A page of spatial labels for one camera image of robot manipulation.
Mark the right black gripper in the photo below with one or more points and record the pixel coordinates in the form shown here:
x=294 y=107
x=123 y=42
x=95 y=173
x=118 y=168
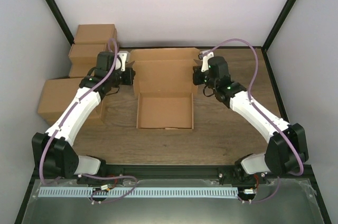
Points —
x=196 y=80

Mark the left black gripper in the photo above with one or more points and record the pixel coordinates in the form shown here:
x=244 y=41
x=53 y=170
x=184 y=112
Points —
x=131 y=73

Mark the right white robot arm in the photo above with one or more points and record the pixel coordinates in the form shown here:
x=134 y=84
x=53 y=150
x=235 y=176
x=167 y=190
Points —
x=286 y=151

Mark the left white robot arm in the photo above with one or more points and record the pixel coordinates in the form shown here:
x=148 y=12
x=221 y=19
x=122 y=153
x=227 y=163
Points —
x=53 y=150

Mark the large front cardboard box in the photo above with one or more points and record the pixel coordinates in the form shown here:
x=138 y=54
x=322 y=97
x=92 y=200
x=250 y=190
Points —
x=56 y=96

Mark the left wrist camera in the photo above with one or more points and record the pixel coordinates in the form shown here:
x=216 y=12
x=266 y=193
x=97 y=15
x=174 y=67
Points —
x=122 y=60

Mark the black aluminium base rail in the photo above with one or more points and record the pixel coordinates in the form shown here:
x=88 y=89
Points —
x=224 y=174

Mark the light blue slotted cable duct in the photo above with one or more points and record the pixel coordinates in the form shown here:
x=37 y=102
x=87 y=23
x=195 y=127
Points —
x=78 y=192

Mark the left black frame post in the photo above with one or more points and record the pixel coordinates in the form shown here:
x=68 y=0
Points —
x=60 y=20

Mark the black frame post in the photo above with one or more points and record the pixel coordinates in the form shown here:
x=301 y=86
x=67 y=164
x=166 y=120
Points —
x=278 y=24
x=60 y=20

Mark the right black frame post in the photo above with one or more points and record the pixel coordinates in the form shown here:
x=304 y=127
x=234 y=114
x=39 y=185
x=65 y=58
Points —
x=278 y=24

